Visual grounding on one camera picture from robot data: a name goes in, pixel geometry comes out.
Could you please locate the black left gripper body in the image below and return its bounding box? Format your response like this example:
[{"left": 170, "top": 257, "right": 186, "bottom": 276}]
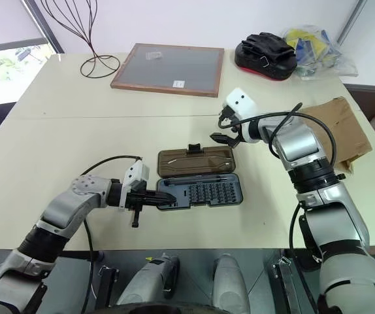
[{"left": 127, "top": 181, "right": 148, "bottom": 229}]

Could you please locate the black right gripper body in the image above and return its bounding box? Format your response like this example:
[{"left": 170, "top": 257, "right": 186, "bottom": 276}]
[{"left": 220, "top": 109, "right": 245, "bottom": 147}]

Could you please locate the screwdriver bit case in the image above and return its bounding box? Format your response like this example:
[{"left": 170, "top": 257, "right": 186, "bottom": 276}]
[{"left": 155, "top": 143, "right": 244, "bottom": 212}]

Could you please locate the black red boxing pad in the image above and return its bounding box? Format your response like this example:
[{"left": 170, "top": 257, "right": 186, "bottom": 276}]
[{"left": 233, "top": 31, "right": 298, "bottom": 81}]

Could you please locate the grey rounded robot leg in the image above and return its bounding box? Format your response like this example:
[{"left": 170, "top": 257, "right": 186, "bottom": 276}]
[
  {"left": 212, "top": 253, "right": 252, "bottom": 314},
  {"left": 118, "top": 252, "right": 181, "bottom": 314}
]

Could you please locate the wooden framed grey board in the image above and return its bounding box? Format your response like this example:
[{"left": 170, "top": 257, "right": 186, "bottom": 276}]
[{"left": 110, "top": 43, "right": 225, "bottom": 99}]

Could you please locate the brown cardboard piece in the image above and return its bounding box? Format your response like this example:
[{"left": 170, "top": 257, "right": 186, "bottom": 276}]
[{"left": 299, "top": 96, "right": 374, "bottom": 173}]

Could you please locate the clear plastic bag with packets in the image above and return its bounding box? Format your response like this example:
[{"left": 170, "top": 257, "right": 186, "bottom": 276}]
[{"left": 280, "top": 25, "right": 360, "bottom": 80}]

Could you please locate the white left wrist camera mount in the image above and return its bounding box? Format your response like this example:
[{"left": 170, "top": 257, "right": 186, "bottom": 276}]
[{"left": 119, "top": 159, "right": 151, "bottom": 213}]

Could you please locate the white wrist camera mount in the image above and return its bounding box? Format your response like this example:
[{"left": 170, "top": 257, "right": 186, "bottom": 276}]
[
  {"left": 222, "top": 87, "right": 261, "bottom": 145},
  {"left": 119, "top": 159, "right": 151, "bottom": 213}
]

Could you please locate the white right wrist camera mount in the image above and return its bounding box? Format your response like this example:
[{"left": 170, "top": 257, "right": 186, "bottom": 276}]
[{"left": 222, "top": 87, "right": 261, "bottom": 145}]

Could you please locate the black screwdriver handle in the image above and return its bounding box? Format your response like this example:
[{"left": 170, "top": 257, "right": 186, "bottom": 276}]
[{"left": 162, "top": 175, "right": 230, "bottom": 186}]

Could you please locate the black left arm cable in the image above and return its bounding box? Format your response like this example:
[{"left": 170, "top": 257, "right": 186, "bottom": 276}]
[{"left": 78, "top": 156, "right": 142, "bottom": 314}]

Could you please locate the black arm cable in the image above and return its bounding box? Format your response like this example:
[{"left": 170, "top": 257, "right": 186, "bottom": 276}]
[
  {"left": 218, "top": 102, "right": 337, "bottom": 259},
  {"left": 78, "top": 156, "right": 142, "bottom": 314}
]

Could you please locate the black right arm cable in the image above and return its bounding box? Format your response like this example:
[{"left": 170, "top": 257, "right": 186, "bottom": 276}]
[{"left": 218, "top": 102, "right": 337, "bottom": 259}]

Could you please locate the black strap bracket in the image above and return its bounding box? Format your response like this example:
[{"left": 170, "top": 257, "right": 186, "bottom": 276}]
[
  {"left": 270, "top": 256, "right": 306, "bottom": 314},
  {"left": 96, "top": 264, "right": 120, "bottom": 311}
]

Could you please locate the dark wire stand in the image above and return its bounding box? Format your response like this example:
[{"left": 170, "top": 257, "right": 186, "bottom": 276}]
[{"left": 40, "top": 0, "right": 121, "bottom": 79}]

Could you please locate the grey metal post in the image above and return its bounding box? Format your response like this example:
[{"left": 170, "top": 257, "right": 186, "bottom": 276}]
[{"left": 335, "top": 0, "right": 367, "bottom": 44}]

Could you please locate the dark window frame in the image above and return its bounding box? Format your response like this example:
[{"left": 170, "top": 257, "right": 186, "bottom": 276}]
[{"left": 20, "top": 0, "right": 65, "bottom": 55}]

